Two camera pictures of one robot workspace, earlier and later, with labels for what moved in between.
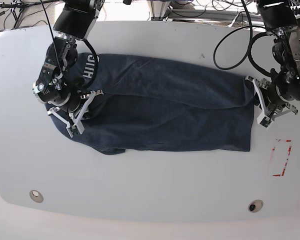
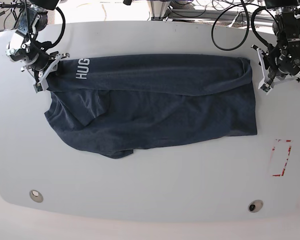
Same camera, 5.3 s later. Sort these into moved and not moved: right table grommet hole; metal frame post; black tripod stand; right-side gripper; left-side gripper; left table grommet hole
Moved: left-side gripper; right-side gripper
Not moved: left table grommet hole; right table grommet hole; black tripod stand; metal frame post
